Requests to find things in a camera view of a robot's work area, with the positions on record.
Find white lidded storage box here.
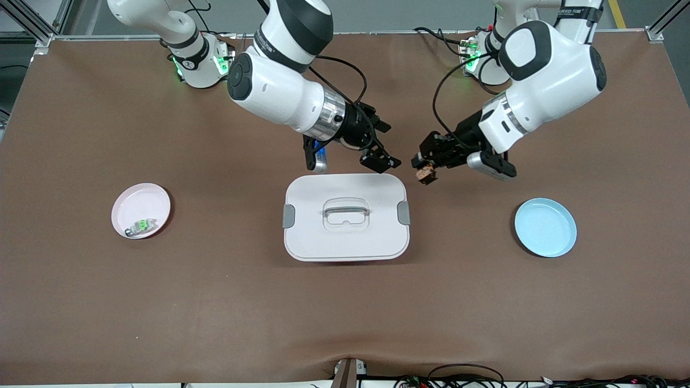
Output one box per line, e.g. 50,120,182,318
282,173,411,262

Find light blue round plate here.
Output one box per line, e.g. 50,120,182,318
514,198,578,258

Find pale pink round plate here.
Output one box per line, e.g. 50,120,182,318
112,183,171,239

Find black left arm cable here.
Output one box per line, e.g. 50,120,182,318
432,51,505,152

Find aluminium table frame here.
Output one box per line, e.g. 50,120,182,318
0,0,675,49

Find black left base cable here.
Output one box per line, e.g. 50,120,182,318
413,26,465,57

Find black base cable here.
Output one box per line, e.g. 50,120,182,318
413,26,465,57
186,0,217,34

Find black right base cable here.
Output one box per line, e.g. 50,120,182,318
186,0,217,34

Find black looped cable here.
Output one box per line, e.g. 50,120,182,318
396,364,505,388

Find green and grey switch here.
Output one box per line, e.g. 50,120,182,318
125,218,157,238

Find black cable bundle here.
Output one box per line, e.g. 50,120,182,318
539,373,690,388

